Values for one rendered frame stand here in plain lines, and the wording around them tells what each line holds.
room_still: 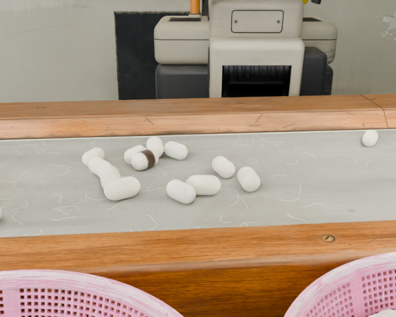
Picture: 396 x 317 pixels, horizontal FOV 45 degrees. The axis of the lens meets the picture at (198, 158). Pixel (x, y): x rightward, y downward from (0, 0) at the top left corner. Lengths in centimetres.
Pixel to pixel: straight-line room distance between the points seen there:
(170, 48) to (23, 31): 143
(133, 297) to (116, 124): 41
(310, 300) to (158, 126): 42
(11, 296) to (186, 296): 12
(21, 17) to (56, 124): 207
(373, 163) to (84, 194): 34
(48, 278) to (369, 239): 24
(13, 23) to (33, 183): 224
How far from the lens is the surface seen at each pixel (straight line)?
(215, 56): 115
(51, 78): 276
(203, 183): 49
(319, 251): 38
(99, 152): 59
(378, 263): 37
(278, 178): 55
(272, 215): 47
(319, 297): 34
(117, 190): 49
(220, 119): 70
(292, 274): 37
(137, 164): 56
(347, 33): 272
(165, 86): 147
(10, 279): 36
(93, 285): 34
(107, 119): 70
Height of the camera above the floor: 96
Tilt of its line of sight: 22 degrees down
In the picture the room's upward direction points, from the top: straight up
